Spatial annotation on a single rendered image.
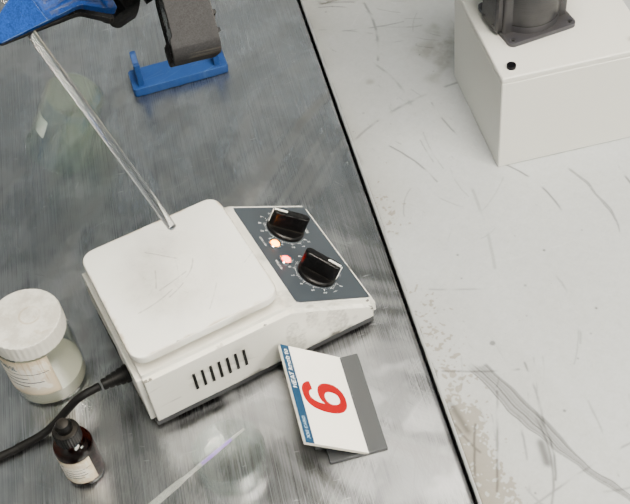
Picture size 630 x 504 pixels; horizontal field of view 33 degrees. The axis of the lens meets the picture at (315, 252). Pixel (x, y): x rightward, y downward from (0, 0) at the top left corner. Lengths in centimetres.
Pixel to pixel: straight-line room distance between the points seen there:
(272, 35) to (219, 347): 45
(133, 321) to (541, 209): 38
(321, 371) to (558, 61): 33
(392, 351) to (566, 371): 14
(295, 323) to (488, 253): 20
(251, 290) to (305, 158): 24
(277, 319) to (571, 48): 35
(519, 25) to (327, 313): 31
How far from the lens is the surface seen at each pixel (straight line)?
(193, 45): 69
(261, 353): 84
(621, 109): 101
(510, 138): 98
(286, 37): 116
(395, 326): 88
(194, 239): 85
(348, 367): 86
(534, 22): 96
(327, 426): 80
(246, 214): 89
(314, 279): 85
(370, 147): 102
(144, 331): 80
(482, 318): 89
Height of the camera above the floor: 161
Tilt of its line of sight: 49 degrees down
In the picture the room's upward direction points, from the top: 9 degrees counter-clockwise
